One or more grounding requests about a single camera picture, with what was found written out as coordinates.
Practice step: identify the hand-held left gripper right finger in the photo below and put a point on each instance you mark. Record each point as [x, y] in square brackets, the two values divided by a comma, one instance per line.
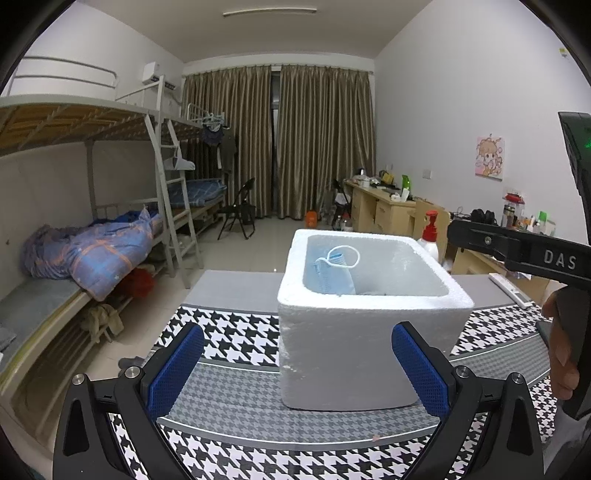
[418, 369]

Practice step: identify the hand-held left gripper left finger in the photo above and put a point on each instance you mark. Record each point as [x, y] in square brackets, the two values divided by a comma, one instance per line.
[178, 369]

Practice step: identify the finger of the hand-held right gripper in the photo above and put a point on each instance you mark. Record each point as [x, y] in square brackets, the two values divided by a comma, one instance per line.
[485, 242]

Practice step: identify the white foam box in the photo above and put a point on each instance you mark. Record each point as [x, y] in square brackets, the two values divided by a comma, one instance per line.
[351, 350]

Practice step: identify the blue face mask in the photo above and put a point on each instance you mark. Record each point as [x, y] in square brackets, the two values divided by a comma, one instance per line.
[334, 277]

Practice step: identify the person's right hand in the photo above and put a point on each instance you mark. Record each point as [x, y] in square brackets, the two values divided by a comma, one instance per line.
[561, 369]

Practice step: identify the black headphones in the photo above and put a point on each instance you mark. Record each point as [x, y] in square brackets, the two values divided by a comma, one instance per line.
[482, 217]

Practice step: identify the wooden desk with dark top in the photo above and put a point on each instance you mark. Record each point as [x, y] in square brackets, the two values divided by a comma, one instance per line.
[475, 267]

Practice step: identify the cluster of toiletry bottles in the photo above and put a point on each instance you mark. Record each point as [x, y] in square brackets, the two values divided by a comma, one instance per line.
[531, 219]

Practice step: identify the white remote control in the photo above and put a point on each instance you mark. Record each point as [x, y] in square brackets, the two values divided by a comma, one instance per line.
[510, 290]

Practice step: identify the white lotion pump bottle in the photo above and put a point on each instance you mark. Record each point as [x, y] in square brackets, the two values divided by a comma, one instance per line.
[430, 244]

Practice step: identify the houndstooth patterned tablecloth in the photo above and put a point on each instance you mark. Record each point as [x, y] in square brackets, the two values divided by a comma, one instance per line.
[240, 392]

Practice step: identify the beige cloth bundle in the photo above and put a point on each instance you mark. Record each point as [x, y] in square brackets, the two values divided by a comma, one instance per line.
[104, 321]

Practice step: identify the red cloth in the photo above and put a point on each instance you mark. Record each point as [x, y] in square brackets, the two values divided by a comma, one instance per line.
[141, 284]

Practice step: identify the green bottle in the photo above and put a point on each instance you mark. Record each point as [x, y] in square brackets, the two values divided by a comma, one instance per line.
[406, 183]

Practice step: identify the wooden desk with drawers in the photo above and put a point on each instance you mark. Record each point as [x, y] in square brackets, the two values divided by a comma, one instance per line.
[374, 207]

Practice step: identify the pile of desk clutter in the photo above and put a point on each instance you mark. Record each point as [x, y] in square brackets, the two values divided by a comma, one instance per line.
[374, 181]

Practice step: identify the blue plaid quilt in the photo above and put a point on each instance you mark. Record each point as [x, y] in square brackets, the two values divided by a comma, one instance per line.
[106, 254]

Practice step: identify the grey mattress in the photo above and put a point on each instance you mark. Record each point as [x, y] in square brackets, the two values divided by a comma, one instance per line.
[37, 304]

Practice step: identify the black folding chair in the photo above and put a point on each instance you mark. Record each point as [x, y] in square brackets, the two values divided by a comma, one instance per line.
[240, 212]

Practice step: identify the orange jug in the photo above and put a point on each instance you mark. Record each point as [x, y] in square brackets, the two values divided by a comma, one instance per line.
[312, 219]

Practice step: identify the blue bedding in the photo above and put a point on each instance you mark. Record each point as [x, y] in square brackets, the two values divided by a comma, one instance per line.
[198, 191]

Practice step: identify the white metal bunk bed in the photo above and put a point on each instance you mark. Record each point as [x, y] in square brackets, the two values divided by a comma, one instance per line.
[161, 184]
[184, 122]

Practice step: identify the brown striped curtain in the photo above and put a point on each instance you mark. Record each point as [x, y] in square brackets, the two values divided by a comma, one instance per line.
[328, 138]
[235, 138]

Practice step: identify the white hanging basket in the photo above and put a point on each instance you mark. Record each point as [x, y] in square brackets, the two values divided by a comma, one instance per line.
[183, 164]

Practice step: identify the hanging dark clothes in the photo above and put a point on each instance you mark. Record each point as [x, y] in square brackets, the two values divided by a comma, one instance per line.
[219, 147]

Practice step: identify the white air conditioner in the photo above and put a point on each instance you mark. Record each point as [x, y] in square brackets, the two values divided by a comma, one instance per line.
[152, 74]

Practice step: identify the ceiling tube light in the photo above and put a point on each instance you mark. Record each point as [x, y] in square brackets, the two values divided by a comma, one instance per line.
[270, 12]

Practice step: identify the cartoon wall poster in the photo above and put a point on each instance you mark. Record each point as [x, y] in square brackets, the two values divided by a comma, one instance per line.
[490, 158]

